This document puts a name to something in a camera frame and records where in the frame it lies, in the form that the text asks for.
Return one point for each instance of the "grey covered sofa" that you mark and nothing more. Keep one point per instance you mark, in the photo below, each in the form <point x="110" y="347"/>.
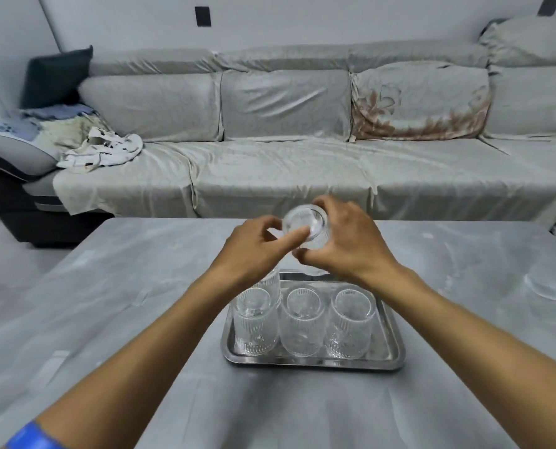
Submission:
<point x="282" y="175"/>

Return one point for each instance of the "clear ribbed drinking glass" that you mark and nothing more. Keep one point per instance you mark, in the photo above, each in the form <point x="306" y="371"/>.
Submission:
<point x="303" y="222"/>
<point x="303" y="324"/>
<point x="255" y="322"/>
<point x="351" y="324"/>
<point x="271" y="287"/>

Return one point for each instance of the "person's right hand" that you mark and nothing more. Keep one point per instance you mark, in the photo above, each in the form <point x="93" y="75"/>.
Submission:
<point x="353" y="247"/>

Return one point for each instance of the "blue wristband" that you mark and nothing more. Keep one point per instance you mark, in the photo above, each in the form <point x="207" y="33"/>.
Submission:
<point x="32" y="438"/>

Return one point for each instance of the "grey pillow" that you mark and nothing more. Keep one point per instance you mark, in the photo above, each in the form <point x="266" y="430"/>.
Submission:
<point x="530" y="42"/>

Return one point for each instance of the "stainless steel tray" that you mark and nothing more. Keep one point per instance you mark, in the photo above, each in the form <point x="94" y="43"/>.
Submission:
<point x="390" y="346"/>

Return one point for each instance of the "person's left hand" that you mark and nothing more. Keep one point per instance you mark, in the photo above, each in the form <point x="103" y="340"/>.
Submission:
<point x="245" y="257"/>

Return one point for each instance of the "clear glass on table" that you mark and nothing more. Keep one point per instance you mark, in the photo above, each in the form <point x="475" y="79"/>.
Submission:
<point x="551" y="282"/>

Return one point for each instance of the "grey sofa back cushion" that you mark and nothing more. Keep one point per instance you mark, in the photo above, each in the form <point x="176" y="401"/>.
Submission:
<point x="285" y="105"/>
<point x="535" y="102"/>
<point x="151" y="107"/>

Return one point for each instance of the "person's left thumb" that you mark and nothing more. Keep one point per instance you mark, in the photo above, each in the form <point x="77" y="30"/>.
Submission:
<point x="293" y="241"/>

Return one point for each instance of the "floral sofa back cushion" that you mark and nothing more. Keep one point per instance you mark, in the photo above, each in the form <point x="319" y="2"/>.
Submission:
<point x="420" y="100"/>

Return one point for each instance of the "black wall socket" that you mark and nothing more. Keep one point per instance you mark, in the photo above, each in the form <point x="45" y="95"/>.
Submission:
<point x="203" y="16"/>
<point x="549" y="4"/>

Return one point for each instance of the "person's right thumb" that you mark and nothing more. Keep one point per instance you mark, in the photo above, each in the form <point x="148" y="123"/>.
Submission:
<point x="308" y="256"/>

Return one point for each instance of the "blue and cream cloth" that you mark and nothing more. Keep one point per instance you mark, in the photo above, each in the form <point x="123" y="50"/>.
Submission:
<point x="49" y="123"/>

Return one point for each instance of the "white patterned crumpled cloth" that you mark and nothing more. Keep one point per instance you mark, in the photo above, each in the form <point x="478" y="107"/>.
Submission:
<point x="102" y="149"/>

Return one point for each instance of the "person's left forearm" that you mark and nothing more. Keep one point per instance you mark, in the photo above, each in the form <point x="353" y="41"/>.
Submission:
<point x="133" y="364"/>

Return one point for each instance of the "dark teal pillow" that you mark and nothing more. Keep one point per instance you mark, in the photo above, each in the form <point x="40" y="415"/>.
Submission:
<point x="56" y="79"/>

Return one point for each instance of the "person's right forearm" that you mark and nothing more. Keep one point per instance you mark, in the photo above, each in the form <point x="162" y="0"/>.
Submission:
<point x="483" y="355"/>

